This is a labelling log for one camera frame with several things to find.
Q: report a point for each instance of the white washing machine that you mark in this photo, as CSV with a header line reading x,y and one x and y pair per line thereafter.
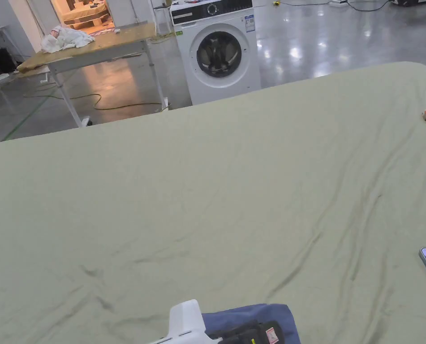
x,y
216,46

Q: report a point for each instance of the bed with pale green sheet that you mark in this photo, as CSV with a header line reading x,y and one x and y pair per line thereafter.
x,y
212,200

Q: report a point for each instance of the dark blue garment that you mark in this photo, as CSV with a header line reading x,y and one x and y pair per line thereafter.
x,y
270,312

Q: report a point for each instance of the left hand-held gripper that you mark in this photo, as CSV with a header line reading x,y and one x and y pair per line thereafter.
x,y
185,322

